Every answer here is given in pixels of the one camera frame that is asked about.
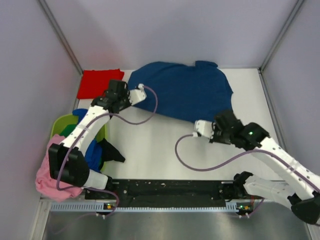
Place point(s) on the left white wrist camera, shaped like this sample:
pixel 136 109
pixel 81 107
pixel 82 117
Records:
pixel 137 95

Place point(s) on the pink t shirt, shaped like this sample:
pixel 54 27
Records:
pixel 46 185

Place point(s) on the aluminium frame post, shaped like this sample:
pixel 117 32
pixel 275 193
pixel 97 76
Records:
pixel 281 34
pixel 59 34

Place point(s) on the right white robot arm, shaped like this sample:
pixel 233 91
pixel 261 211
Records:
pixel 300 191

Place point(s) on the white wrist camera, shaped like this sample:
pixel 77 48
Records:
pixel 203 128
pixel 137 95

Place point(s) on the green t shirt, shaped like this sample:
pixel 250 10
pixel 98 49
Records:
pixel 68 130

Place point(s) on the right aluminium frame post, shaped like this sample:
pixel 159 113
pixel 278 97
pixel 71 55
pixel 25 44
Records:
pixel 281 34

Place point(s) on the black t shirt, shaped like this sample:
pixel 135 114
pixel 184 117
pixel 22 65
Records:
pixel 110 153

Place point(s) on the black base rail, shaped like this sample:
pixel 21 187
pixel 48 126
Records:
pixel 175 193

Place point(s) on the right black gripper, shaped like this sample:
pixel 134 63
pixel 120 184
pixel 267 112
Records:
pixel 215 127

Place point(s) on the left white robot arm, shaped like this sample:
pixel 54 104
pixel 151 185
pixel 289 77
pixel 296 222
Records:
pixel 67 163

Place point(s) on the folded red t shirt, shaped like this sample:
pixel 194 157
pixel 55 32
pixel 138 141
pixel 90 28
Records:
pixel 95 82

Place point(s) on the bright blue t shirt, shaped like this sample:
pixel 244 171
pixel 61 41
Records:
pixel 94 151

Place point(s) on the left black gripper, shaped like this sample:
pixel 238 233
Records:
pixel 125 94

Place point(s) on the grey slotted cable duct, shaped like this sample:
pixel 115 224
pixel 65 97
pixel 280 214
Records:
pixel 103 207

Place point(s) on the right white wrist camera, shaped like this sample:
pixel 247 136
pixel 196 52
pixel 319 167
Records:
pixel 203 128

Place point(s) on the green plastic basket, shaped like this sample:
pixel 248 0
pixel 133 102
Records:
pixel 68 119

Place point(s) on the left aluminium frame post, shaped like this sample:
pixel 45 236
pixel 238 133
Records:
pixel 59 34

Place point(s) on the navy blue t shirt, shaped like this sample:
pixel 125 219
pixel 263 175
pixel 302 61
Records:
pixel 184 92

